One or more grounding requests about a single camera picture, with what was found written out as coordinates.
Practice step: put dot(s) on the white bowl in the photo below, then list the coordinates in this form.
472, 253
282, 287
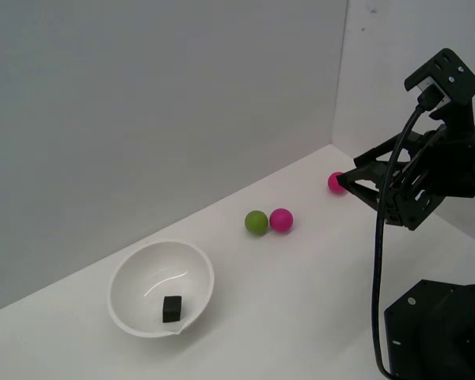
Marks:
142, 277

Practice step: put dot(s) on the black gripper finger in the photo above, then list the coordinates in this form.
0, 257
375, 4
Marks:
374, 156
360, 178

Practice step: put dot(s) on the small black box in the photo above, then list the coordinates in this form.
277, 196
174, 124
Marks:
171, 308

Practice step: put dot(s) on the pink ball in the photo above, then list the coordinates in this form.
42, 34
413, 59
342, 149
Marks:
333, 186
281, 219

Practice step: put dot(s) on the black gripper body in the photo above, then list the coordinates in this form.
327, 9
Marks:
455, 166

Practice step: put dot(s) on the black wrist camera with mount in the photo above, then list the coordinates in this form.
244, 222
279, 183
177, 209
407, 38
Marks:
459, 83

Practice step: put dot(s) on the green ball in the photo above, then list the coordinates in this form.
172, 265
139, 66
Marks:
256, 222

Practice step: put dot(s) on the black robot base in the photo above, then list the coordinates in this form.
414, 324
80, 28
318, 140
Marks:
439, 336

